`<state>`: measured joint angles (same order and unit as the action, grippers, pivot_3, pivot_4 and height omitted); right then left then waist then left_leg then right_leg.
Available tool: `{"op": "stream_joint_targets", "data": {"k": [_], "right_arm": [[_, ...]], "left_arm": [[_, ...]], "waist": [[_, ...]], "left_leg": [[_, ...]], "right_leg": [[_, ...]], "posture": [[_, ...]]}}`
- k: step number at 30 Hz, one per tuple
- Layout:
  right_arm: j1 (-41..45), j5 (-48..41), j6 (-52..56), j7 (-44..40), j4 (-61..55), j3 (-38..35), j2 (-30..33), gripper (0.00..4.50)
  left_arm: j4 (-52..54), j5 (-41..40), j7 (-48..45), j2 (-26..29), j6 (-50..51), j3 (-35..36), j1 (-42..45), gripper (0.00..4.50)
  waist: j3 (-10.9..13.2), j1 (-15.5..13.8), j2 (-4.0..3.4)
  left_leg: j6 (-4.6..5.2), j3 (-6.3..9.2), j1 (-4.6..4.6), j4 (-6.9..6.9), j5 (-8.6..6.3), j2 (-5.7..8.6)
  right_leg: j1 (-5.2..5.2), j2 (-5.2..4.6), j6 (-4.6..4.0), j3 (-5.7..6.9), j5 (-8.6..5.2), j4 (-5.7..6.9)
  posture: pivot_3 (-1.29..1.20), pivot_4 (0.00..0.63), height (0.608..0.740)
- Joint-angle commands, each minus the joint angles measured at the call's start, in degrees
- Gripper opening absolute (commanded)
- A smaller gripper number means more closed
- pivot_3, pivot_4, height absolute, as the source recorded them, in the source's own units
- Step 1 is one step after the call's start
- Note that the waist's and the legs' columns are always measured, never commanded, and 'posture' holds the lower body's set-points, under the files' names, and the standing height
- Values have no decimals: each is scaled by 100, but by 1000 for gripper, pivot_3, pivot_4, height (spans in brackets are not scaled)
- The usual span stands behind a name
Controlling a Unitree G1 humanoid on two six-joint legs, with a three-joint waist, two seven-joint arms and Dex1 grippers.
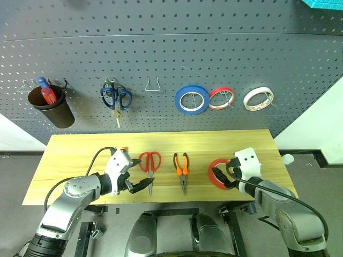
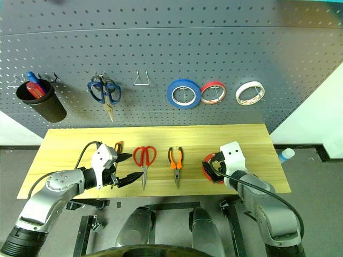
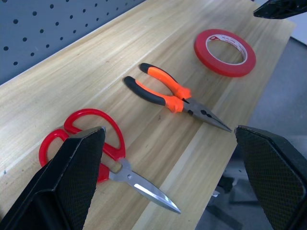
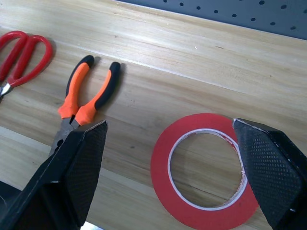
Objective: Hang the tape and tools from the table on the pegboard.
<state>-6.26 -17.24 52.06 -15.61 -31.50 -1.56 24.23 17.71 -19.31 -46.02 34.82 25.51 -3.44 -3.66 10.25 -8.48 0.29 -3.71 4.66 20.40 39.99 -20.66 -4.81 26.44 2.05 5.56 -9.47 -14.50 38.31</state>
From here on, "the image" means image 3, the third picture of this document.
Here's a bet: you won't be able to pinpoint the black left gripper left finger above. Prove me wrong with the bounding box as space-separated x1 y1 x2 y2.
0 126 106 230

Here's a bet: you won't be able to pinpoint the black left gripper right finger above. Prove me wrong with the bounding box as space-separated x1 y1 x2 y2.
234 124 307 230

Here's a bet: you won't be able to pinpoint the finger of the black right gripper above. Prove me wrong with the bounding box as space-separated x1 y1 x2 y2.
253 0 307 19

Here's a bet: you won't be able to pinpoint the red tape roll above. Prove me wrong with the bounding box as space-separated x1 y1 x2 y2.
193 29 257 78
38 108 182 214

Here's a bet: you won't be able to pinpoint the orange black needle-nose pliers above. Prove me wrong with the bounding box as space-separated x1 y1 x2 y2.
123 62 233 133

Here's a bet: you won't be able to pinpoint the dark grey metal pegboard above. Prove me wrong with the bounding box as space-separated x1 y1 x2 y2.
0 0 147 86

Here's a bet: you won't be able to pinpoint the black metal table frame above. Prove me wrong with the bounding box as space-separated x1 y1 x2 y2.
203 172 262 230

